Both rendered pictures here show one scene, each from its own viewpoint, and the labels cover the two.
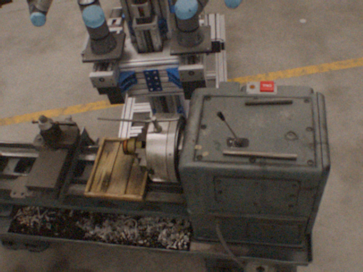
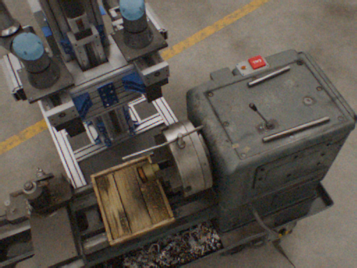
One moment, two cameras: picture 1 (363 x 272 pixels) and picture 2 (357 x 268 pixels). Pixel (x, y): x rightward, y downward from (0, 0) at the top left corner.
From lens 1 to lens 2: 0.70 m
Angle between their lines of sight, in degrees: 20
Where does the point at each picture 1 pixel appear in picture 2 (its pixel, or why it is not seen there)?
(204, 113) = (217, 109)
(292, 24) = not seen: outside the picture
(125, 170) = (137, 199)
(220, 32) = (156, 21)
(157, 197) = (185, 211)
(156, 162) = (192, 177)
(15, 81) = not seen: outside the picture
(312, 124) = (318, 83)
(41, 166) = (44, 240)
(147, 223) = (168, 240)
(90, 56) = (36, 93)
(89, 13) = (24, 45)
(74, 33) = not seen: outside the picture
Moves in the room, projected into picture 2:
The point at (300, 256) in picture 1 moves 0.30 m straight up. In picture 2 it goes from (318, 203) to (333, 179)
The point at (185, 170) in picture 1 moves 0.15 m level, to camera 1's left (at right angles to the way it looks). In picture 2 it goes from (236, 173) to (206, 197)
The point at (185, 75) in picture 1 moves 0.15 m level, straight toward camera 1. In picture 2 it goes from (150, 78) to (168, 97)
